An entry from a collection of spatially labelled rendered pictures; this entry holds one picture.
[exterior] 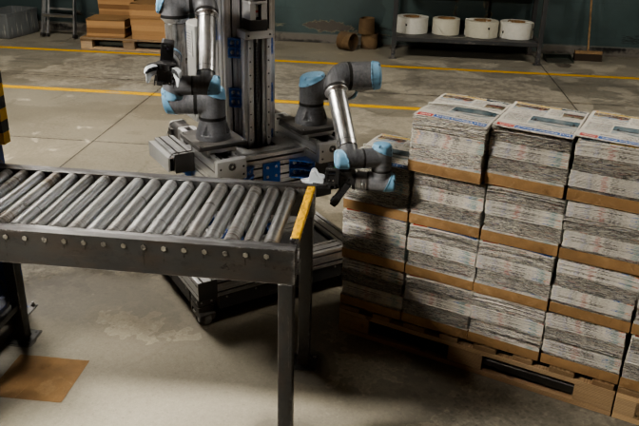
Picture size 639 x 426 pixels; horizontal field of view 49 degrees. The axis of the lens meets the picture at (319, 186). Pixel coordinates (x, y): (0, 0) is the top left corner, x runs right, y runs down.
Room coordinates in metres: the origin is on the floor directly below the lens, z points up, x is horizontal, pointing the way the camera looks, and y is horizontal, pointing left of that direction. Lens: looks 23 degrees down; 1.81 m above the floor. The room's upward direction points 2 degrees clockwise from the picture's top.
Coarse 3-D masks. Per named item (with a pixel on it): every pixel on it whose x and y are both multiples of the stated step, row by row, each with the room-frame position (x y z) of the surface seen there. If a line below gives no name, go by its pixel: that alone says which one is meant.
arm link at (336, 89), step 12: (336, 72) 2.75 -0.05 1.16; (348, 72) 2.76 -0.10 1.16; (324, 84) 2.75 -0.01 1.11; (336, 84) 2.71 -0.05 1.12; (348, 84) 2.76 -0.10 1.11; (336, 96) 2.68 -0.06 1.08; (336, 108) 2.64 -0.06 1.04; (348, 108) 2.65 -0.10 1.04; (336, 120) 2.60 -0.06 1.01; (348, 120) 2.60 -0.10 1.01; (336, 132) 2.57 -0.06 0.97; (348, 132) 2.55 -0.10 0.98; (348, 144) 2.51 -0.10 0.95; (336, 156) 2.48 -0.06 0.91; (348, 156) 2.47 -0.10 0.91; (360, 156) 2.47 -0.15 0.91; (348, 168) 2.47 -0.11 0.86
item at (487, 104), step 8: (440, 96) 2.79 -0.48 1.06; (448, 96) 2.79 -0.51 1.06; (456, 96) 2.80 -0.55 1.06; (464, 96) 2.80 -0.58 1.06; (472, 96) 2.81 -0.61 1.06; (464, 104) 2.70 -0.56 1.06; (472, 104) 2.70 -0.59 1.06; (480, 104) 2.70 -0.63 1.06; (488, 104) 2.71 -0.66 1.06; (496, 104) 2.71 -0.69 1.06; (504, 104) 2.71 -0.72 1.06; (512, 104) 2.73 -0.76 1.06
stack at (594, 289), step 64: (384, 192) 2.61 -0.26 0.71; (448, 192) 2.50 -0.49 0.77; (512, 192) 2.38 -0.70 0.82; (384, 256) 2.60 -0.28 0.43; (448, 256) 2.47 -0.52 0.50; (512, 256) 2.36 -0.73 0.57; (384, 320) 2.59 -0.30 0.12; (448, 320) 2.46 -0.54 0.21; (512, 320) 2.34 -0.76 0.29; (576, 320) 2.24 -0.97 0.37; (512, 384) 2.33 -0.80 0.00; (576, 384) 2.22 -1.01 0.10
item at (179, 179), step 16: (64, 176) 2.51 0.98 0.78; (80, 176) 2.51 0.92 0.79; (96, 176) 2.50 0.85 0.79; (112, 176) 2.49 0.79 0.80; (128, 176) 2.49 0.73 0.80; (144, 176) 2.49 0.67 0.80; (160, 176) 2.50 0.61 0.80; (176, 176) 2.50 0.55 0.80; (192, 176) 2.50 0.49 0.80; (304, 192) 2.42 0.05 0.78; (256, 208) 2.44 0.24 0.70
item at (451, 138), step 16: (416, 112) 2.55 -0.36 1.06; (432, 112) 2.55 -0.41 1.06; (448, 112) 2.56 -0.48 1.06; (464, 112) 2.58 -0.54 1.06; (416, 128) 2.53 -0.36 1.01; (432, 128) 2.50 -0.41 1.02; (448, 128) 2.47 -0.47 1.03; (464, 128) 2.45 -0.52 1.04; (480, 128) 2.42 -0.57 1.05; (416, 144) 2.53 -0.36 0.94; (432, 144) 2.50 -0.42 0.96; (448, 144) 2.48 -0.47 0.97; (464, 144) 2.45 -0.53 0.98; (480, 144) 2.42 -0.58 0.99; (416, 160) 2.53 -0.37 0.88; (432, 160) 2.50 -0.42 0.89; (448, 160) 2.47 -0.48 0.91; (464, 160) 2.44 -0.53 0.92; (480, 160) 2.42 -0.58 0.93; (480, 176) 2.42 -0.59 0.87
